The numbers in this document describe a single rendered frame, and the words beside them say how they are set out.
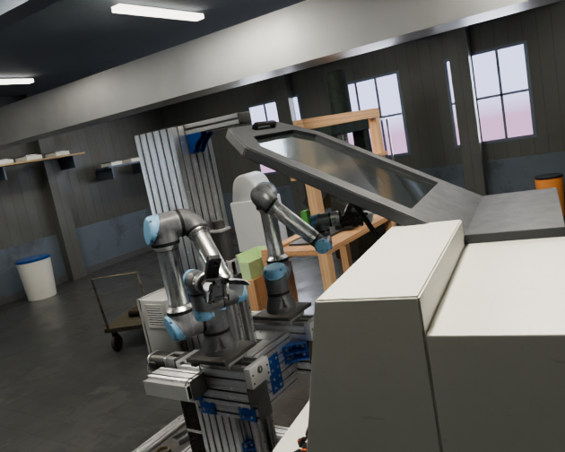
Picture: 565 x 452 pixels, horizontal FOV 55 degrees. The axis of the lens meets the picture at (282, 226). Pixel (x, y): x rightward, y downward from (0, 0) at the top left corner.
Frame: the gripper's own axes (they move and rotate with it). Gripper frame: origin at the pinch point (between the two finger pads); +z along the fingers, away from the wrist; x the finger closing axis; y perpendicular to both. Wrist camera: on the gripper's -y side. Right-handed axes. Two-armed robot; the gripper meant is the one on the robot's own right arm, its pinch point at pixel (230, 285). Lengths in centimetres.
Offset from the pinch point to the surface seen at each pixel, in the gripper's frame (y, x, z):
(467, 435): 19, -9, 89
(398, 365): 5, -1, 79
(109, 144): -118, -199, -990
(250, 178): -32, -346, -656
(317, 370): 8, 9, 64
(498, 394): 9, -12, 94
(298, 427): 46, -13, 16
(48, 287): 127, -35, -812
